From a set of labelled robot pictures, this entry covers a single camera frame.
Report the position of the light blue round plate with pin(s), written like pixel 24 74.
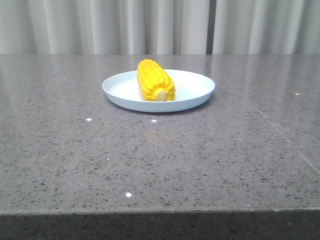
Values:
pixel 192 90

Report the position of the grey pleated curtain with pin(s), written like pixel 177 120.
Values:
pixel 160 27

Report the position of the yellow corn cob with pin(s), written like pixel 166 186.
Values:
pixel 154 82

